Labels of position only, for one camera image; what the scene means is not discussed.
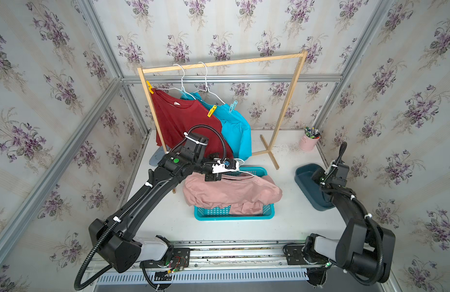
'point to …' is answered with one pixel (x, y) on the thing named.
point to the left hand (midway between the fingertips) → (230, 166)
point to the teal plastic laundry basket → (222, 213)
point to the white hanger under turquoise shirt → (207, 89)
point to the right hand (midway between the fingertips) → (320, 173)
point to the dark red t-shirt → (177, 117)
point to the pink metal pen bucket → (307, 143)
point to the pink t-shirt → (239, 194)
